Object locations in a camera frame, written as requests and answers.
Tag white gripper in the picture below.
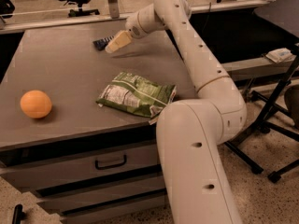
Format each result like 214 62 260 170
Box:
105 7 156 53

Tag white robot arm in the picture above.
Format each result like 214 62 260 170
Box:
106 0 247 224

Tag green jalapeno chip bag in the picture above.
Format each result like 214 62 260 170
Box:
96 72 177 124

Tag orange fruit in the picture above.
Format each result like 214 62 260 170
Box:
20 90 52 119

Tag grey drawer cabinet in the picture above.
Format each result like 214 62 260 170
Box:
0 21 195 224

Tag white packet on ledge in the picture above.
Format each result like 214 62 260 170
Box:
265 48 292 63

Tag black folding stand legs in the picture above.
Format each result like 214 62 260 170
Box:
223 44 299 184

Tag black cylinder on floor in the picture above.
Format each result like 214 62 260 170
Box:
12 204 25 224

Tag black drawer handle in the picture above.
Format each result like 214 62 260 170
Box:
94 154 127 171

